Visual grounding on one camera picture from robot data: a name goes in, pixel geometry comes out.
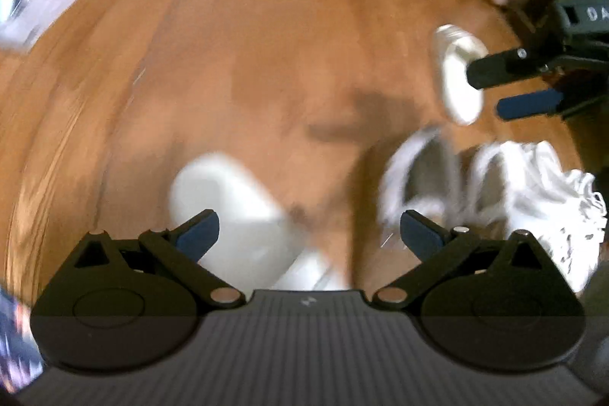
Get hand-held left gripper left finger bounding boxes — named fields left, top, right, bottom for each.
left=71, top=209, right=246, bottom=307

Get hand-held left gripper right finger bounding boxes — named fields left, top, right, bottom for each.
left=371, top=209, right=545, bottom=309

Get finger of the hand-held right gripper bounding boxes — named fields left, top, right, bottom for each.
left=497, top=88, right=567, bottom=121
left=466, top=47, right=569, bottom=90

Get cream ribbed slide sandal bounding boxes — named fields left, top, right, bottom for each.
left=169, top=151, right=343, bottom=291
left=432, top=24, right=489, bottom=126

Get tan fleece-lined boot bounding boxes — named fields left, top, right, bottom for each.
left=379, top=127, right=460, bottom=240

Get white lace-up sneaker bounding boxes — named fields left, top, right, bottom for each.
left=464, top=140, right=609, bottom=295

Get white blue packet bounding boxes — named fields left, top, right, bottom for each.
left=0, top=0, right=72, bottom=52

